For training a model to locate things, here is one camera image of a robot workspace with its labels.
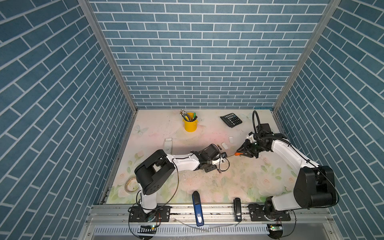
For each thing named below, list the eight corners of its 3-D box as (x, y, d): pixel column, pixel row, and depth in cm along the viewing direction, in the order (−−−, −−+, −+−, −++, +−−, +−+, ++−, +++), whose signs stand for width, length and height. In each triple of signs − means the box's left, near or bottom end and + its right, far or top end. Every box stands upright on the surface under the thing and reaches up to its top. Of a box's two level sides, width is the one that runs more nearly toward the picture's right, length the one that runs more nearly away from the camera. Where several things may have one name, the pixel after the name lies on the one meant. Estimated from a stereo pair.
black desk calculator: (230, 128, 111) (231, 126, 109) (221, 118, 117) (221, 116, 115) (241, 123, 114) (242, 120, 112) (231, 113, 121) (232, 111, 119)
